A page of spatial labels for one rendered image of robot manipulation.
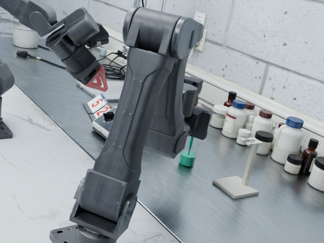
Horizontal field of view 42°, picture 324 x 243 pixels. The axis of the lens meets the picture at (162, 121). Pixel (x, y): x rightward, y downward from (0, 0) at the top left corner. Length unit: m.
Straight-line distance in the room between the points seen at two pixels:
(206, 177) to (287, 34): 0.60
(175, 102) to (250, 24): 0.85
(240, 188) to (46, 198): 0.45
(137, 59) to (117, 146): 0.13
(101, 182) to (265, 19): 1.02
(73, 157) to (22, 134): 0.17
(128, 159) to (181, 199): 0.34
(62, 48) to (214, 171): 0.49
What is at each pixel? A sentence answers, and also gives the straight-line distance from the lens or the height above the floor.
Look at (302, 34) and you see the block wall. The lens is 1.43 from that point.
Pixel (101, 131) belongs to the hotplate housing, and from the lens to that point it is 1.18.
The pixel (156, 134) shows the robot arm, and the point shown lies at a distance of 0.80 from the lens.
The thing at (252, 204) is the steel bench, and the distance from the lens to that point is 1.01.
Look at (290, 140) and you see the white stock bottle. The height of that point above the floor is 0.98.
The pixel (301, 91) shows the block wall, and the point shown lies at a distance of 1.42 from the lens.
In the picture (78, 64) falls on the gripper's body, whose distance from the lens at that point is 1.09.
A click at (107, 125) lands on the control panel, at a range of 1.17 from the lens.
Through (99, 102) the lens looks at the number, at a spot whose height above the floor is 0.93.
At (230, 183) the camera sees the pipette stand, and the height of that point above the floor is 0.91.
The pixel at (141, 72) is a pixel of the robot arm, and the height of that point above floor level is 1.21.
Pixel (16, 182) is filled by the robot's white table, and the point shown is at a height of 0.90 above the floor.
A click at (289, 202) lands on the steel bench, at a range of 1.07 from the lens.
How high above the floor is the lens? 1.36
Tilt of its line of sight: 19 degrees down
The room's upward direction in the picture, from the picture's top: 11 degrees clockwise
